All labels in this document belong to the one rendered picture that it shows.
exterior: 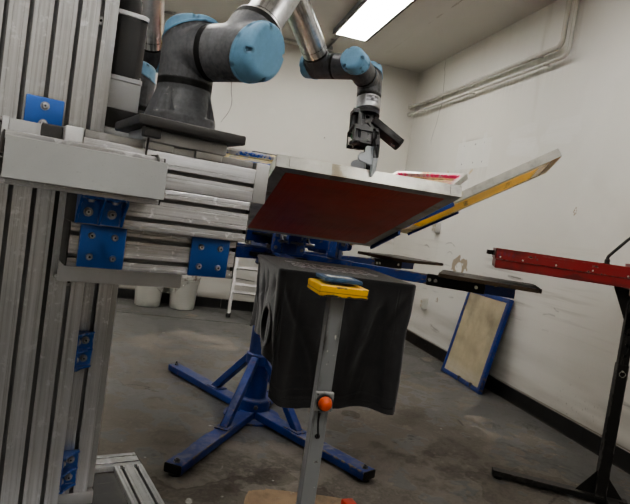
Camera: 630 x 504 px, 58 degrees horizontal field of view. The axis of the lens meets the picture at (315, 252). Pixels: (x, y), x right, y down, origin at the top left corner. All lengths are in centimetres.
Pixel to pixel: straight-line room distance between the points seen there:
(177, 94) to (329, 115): 541
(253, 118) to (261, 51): 524
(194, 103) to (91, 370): 69
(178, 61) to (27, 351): 71
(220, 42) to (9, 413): 92
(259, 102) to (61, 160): 547
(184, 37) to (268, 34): 18
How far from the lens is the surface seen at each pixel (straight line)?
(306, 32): 169
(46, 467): 153
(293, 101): 652
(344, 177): 166
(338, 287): 140
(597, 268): 271
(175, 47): 127
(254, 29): 117
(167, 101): 125
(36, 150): 104
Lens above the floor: 110
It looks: 3 degrees down
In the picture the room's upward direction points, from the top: 8 degrees clockwise
